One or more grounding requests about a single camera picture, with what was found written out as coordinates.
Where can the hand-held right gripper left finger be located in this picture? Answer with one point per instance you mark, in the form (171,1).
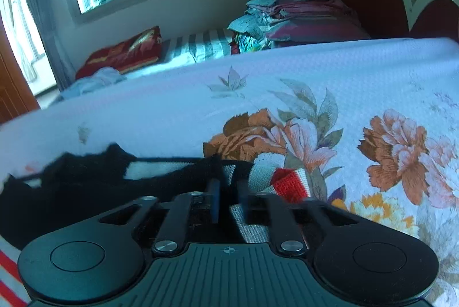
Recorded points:
(214,203)

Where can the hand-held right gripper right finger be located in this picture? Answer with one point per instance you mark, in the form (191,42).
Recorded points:
(244,203)

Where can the striped cartoon print sweater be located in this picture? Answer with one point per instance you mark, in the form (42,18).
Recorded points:
(89,185)

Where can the floral white bed sheet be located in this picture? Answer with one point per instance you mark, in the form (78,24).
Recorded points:
(161,106)

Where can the grey striped pillow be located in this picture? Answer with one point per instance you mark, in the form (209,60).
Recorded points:
(200,43)

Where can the light blue cloth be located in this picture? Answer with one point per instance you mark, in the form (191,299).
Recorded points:
(96,81)

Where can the red patterned pillow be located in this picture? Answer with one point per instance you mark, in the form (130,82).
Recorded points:
(122,52)

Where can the stack of folded bedding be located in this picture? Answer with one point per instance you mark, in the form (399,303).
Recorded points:
(304,16)

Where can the brown wooden door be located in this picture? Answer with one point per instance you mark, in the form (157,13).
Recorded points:
(14,85)

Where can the grey curtain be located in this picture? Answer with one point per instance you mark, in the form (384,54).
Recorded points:
(43,6)

